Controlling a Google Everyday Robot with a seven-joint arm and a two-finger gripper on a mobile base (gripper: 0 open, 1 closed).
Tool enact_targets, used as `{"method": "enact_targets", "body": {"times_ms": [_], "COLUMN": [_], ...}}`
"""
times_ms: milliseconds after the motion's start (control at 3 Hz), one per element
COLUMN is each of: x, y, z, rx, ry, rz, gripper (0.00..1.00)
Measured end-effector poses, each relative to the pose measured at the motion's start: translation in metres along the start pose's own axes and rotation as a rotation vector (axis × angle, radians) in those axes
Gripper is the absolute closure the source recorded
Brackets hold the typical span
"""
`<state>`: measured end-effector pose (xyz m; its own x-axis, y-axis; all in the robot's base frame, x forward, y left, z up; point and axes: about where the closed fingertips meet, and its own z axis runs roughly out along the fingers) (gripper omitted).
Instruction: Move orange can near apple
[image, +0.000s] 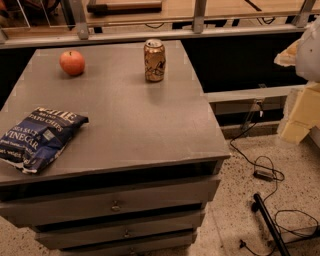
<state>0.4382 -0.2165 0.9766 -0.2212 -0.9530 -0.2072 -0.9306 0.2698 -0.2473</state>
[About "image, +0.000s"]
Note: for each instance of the grey drawer cabinet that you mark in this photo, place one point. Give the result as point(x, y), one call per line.
point(155, 148)

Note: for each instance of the blue chip bag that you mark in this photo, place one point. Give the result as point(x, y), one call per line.
point(39, 139)

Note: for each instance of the red apple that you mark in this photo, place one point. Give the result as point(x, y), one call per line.
point(72, 62)

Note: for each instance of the top drawer knob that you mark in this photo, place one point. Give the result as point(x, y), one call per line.
point(115, 207)

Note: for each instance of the black pole on floor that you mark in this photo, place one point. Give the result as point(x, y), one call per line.
point(259, 205)

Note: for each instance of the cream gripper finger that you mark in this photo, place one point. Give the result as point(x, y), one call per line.
point(301, 113)

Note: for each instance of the black power adapter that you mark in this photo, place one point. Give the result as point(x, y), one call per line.
point(263, 175)

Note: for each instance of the metal railing frame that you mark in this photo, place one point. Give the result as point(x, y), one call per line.
point(60, 23)

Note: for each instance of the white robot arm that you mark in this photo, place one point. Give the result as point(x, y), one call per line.
point(304, 55)

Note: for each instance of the orange gold soda can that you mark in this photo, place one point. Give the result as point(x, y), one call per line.
point(154, 60)

